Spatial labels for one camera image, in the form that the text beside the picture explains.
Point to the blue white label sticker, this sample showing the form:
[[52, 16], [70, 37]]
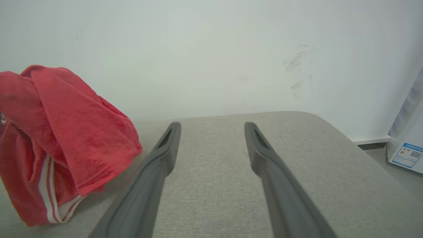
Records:
[[408, 155]]

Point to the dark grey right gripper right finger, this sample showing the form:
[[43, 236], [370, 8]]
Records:
[[287, 198]]

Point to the red basketball jersey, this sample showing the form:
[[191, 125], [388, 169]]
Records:
[[82, 132]]

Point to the white washing machine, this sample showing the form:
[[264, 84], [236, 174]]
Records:
[[409, 132]]

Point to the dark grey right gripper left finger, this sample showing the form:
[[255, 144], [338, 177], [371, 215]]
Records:
[[145, 191]]

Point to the grey fabric sofa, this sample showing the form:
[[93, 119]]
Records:
[[211, 165]]

